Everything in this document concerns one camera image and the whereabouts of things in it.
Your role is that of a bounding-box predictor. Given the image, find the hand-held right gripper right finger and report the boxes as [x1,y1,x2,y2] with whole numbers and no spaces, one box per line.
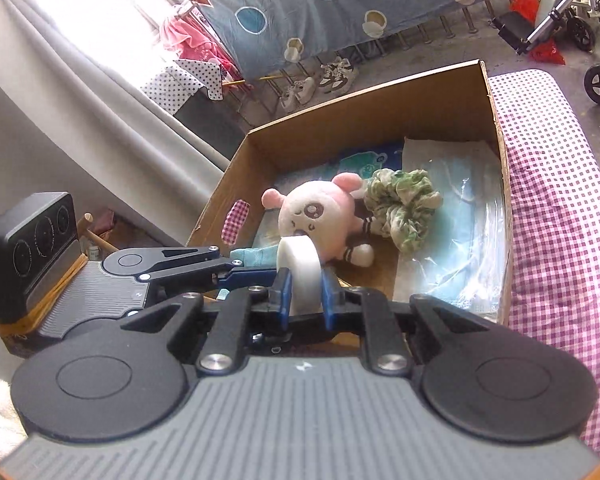
[321,270,474,377]

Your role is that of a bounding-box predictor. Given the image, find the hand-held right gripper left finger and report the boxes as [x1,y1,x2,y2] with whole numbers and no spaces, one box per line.
[121,267,295,376]

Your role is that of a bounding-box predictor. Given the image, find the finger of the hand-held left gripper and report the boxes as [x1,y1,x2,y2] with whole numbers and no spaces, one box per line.
[139,245,277,291]

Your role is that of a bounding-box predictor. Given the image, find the teal knitted towel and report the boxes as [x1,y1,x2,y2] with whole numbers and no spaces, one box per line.
[230,246,281,268]

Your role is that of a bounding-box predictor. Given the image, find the pink white plush toy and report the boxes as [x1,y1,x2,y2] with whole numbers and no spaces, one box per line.
[261,172,375,267]

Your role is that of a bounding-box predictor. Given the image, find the green scrunchie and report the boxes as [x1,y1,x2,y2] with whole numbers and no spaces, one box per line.
[364,167,443,255]

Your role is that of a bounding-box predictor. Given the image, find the blue face mask packet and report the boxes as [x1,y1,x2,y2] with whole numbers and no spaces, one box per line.
[395,136,508,323]

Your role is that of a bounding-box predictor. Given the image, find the brown cardboard box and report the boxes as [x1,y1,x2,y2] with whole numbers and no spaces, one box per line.
[186,59,513,326]

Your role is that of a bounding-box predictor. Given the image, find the white fluffy cloth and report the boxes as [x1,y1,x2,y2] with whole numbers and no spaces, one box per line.
[0,379,28,458]

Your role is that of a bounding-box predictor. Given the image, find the pale grey curtain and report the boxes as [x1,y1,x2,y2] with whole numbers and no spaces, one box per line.
[0,0,231,171]

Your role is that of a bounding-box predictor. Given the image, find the white polka-dot cloth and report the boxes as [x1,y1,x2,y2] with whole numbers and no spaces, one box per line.
[141,59,225,111]

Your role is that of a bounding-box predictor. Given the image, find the grey white sneaker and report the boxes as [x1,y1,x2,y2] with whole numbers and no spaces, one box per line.
[319,62,345,95]
[332,57,359,86]

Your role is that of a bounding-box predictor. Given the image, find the pink hanging clothes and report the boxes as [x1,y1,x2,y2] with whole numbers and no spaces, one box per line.
[160,15,235,68]

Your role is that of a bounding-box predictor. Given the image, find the blue circle-print bedsheet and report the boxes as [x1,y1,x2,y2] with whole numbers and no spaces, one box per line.
[195,0,480,81]

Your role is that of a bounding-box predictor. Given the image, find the small red plastic bag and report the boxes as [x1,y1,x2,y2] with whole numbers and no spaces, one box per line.
[530,40,565,65]

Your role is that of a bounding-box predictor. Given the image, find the silver wheelchair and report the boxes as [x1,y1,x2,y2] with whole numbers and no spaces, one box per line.
[460,0,600,107]

